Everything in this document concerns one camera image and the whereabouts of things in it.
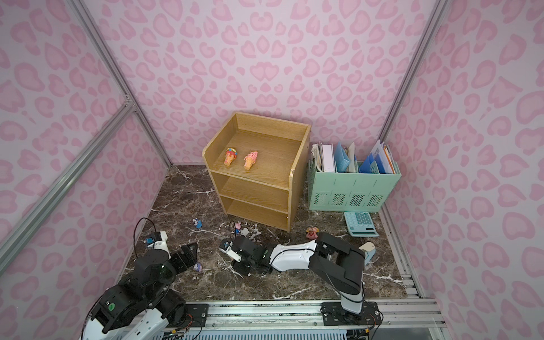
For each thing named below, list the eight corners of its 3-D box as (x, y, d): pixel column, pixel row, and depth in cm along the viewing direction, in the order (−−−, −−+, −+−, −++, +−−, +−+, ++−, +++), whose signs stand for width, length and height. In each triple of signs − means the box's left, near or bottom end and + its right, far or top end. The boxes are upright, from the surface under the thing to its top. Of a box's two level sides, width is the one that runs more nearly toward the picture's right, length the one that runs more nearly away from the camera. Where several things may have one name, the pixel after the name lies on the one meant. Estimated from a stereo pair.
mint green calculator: (349, 237, 94) (351, 234, 92) (344, 214, 101) (345, 211, 99) (376, 236, 94) (378, 234, 92) (369, 214, 101) (371, 211, 99)
